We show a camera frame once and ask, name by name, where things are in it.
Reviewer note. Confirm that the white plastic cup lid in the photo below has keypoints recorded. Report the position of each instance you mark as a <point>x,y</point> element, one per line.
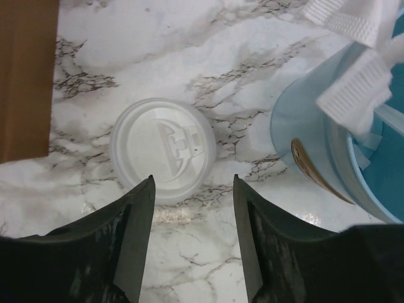
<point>170,140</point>

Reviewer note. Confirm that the light blue plastic tumbler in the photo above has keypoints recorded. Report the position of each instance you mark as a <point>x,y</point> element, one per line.
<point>368,174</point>

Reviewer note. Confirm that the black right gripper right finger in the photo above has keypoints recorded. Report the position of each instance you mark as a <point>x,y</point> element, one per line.
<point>286,259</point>

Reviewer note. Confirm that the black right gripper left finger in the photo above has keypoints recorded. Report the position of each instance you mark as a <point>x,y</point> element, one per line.
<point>98,258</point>

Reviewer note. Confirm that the brown paper bag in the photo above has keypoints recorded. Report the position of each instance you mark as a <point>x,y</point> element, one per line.
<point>28,45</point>

